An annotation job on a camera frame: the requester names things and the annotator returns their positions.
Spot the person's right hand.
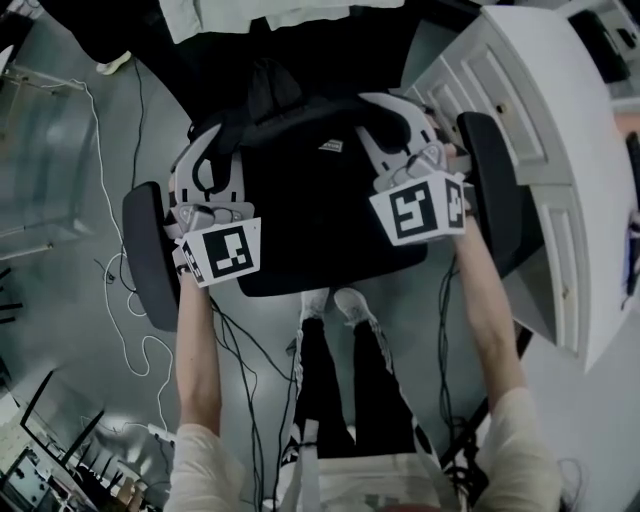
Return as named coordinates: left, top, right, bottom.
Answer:
left=444, top=144, right=472, bottom=174

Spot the person's left white shoe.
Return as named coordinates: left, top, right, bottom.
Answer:
left=299, top=289, right=329, bottom=322

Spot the person's white shirt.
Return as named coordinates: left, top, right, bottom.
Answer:
left=168, top=387, right=562, bottom=512

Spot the black bag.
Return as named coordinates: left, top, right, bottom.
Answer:
left=192, top=58, right=429, bottom=294

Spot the black office chair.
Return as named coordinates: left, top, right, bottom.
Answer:
left=121, top=14, right=544, bottom=332

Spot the person's right leg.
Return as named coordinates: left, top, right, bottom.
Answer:
left=351, top=319, right=442, bottom=459

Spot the glass table with metal frame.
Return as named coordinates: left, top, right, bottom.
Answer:
left=0, top=43, right=97, bottom=262

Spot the person's left leg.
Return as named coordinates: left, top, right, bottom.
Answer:
left=291, top=316, right=357, bottom=464

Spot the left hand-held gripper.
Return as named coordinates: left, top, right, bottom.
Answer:
left=165, top=124, right=265, bottom=289

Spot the white power strip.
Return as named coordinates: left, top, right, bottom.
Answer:
left=146, top=422, right=177, bottom=445

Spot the thin black floor cable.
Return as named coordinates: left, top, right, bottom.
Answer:
left=129, top=56, right=147, bottom=187

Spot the person's left forearm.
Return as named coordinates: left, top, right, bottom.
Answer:
left=172, top=272, right=225, bottom=437

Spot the right hand-held gripper black cable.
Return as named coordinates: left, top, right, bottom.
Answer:
left=436, top=257, right=461, bottom=454

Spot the pale draped garment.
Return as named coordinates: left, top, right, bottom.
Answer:
left=158, top=0, right=405, bottom=45

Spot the cluttered desk with black stands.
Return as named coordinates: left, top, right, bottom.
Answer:
left=0, top=368, right=151, bottom=512

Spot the black object on cabinet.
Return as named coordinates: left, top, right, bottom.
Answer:
left=568, top=9, right=632, bottom=85

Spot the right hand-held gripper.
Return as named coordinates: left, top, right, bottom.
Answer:
left=355, top=91, right=474, bottom=248

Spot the person's white shoe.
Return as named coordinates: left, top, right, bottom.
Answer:
left=299, top=289, right=329, bottom=322
left=333, top=286, right=377, bottom=327

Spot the left hand-held gripper black cable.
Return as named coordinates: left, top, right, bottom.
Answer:
left=208, top=294, right=302, bottom=501

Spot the hand-held gripper black cable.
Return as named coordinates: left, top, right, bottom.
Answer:
left=208, top=294, right=302, bottom=501
left=436, top=257, right=461, bottom=454

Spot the person's leg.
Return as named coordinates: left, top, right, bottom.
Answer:
left=351, top=319, right=442, bottom=459
left=291, top=316, right=357, bottom=464
left=74, top=19, right=137, bottom=62

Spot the person's right forearm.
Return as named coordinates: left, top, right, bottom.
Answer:
left=451, top=215, right=532, bottom=407

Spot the white cabinet with drawers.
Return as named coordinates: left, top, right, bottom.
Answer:
left=403, top=4, right=635, bottom=375

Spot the long white floor cable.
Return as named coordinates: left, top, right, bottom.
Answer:
left=63, top=78, right=177, bottom=437

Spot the person's right white shoe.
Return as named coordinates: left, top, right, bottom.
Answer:
left=333, top=286, right=377, bottom=327

